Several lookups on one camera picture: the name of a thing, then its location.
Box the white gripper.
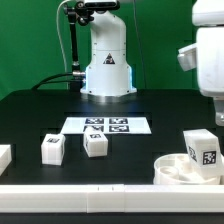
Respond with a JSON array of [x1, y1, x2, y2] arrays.
[[177, 26, 224, 126]]

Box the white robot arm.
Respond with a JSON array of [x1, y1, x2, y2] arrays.
[[83, 0, 224, 126]]

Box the white marker sheet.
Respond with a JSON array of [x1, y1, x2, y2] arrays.
[[61, 117, 151, 134]]

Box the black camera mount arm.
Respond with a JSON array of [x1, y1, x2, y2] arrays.
[[64, 1, 93, 92]]

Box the white cable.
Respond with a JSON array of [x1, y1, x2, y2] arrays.
[[55, 0, 72, 74]]

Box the black cables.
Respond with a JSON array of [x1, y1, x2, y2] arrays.
[[31, 72, 84, 91]]

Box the white front rail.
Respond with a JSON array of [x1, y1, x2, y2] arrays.
[[0, 185, 224, 213]]

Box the white left rail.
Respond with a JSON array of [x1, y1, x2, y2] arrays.
[[0, 145, 12, 176]]

